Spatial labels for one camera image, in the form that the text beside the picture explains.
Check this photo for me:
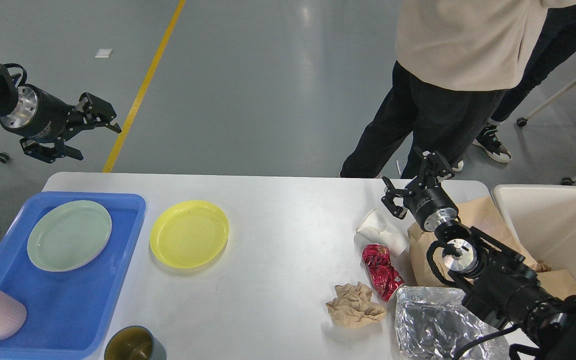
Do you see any person in dark trousers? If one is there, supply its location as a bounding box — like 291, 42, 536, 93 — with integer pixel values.
473, 4, 576, 164

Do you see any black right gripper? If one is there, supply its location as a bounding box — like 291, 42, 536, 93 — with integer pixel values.
381, 146, 458, 233

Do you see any silver foil bag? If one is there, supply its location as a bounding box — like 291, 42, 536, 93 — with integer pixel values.
393, 285, 497, 360

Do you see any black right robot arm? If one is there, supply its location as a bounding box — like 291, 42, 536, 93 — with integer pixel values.
381, 147, 576, 360

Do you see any brown paper bag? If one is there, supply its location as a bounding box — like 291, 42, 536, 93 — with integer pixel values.
407, 195, 576, 300

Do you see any white plastic bin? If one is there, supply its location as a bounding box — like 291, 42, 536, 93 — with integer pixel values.
492, 184, 576, 299

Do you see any crushed white paper cup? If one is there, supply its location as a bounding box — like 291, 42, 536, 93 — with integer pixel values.
354, 208, 410, 257

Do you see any dark teal mug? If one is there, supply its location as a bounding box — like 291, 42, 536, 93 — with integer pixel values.
103, 325, 168, 360

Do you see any crumpled brown paper ball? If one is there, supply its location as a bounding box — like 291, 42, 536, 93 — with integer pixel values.
326, 282, 387, 330

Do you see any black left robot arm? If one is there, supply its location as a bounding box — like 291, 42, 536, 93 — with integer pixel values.
0, 63, 122, 164

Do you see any red crumpled foil wrapper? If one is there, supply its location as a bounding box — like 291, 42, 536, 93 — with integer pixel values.
361, 243, 405, 302

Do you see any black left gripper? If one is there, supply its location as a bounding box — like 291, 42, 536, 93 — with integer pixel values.
0, 85, 122, 164

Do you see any yellow plastic plate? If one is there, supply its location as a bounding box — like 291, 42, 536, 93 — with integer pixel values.
150, 200, 230, 269

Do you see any pale green plate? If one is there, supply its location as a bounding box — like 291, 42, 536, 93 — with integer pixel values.
26, 200, 113, 272

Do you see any blue plastic tray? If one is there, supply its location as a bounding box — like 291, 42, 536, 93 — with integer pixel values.
0, 191, 146, 360

